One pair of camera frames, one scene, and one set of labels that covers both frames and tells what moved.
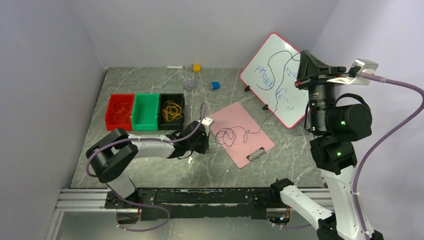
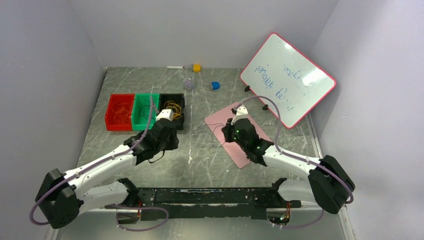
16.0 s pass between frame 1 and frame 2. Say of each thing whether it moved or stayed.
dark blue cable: moved
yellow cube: stayed
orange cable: stayed
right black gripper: moved
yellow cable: stayed
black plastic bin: stayed
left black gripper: moved
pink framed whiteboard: stayed
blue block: stayed
